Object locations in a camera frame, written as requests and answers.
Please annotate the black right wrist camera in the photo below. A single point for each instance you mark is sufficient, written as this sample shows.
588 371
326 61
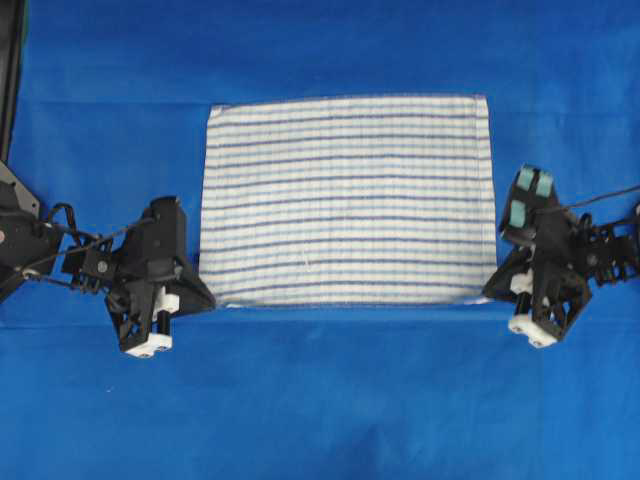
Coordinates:
531 192

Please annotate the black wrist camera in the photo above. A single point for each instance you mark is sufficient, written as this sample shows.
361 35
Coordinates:
531 192
165 232

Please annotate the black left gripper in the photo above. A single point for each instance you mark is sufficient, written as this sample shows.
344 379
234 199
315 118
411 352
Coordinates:
148 276

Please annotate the blue table cloth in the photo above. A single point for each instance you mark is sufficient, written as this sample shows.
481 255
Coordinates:
111 114

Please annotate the white blue striped towel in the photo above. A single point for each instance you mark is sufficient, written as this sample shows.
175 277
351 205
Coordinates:
376 200

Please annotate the black table frame rail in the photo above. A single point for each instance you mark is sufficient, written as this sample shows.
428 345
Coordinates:
13 13

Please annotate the black octagonal left base plate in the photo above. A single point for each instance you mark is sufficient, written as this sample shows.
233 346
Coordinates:
25 199

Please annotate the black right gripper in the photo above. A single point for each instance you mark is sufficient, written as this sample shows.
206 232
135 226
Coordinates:
553 262

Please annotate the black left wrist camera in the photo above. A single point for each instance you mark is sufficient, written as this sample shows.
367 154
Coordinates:
165 232

